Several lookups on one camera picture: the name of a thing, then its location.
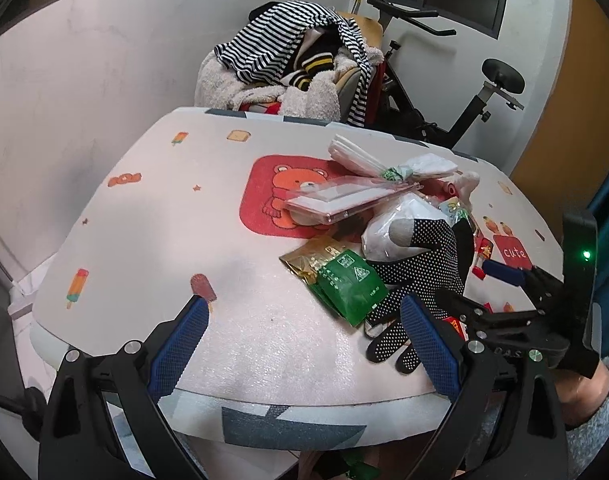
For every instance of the geometric pattern tablecloth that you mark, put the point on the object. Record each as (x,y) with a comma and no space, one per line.
(284,430)

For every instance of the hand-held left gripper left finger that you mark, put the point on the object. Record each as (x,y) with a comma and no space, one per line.
(179,340)

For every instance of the white plastic bag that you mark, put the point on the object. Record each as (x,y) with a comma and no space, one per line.
(384,235)

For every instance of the black yellow striped garment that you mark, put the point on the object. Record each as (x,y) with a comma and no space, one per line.
(314,62)

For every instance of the clear package with pink card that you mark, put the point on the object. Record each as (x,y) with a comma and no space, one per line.
(334,202)

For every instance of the person's right forearm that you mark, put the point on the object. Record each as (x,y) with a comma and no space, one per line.
(579,395)

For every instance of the small cartoon print packet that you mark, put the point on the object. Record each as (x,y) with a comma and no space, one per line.
(455,210)

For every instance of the white fleece blanket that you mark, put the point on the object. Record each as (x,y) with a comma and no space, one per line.
(219,85)

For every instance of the gold foil packet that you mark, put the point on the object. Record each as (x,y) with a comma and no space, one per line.
(309,257)

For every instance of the pink cartoon print table mat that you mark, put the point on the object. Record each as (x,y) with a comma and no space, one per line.
(159,240)

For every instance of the black white-dotted work glove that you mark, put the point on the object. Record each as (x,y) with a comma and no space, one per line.
(424,270)

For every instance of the black exercise bike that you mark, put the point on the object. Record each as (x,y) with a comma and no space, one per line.
(409,105)

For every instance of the small red packet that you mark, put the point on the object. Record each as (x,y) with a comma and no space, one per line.
(483,255)

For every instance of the white pink fluffy item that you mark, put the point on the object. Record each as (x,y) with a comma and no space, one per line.
(467,182)

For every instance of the green foil packet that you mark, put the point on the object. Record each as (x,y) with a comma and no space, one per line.
(324,290)
(357,285)

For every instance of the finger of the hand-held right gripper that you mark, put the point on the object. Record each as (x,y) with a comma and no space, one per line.
(509,327)
(504,272)

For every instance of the black chair base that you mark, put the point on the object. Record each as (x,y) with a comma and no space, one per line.
(19,407)

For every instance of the white wrapper with green logo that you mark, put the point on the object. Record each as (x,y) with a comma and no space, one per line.
(424,166)

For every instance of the wooden chair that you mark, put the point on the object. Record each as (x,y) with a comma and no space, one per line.
(367,30)

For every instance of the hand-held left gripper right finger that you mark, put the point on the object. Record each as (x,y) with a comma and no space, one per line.
(429,345)

